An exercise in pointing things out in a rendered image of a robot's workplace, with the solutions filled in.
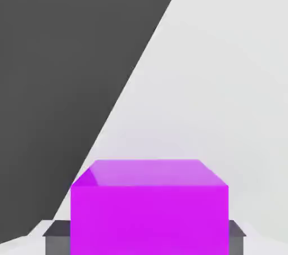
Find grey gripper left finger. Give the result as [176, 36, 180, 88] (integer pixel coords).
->
[0, 219, 72, 255]

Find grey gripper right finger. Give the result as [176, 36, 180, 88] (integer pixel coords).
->
[228, 219, 288, 255]

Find small magenta cube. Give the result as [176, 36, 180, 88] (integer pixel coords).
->
[70, 159, 230, 255]

